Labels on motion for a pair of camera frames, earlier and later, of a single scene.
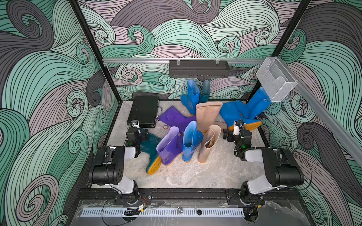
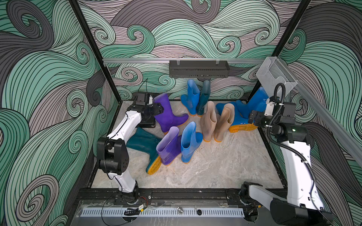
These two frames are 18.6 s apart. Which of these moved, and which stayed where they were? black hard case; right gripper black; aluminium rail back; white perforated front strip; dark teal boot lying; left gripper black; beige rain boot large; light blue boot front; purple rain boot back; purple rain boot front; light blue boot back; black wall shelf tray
Moved: left gripper black; purple rain boot back; beige rain boot large; right gripper black
Stayed: black hard case; white perforated front strip; black wall shelf tray; light blue boot front; purple rain boot front; aluminium rail back; light blue boot back; dark teal boot lying
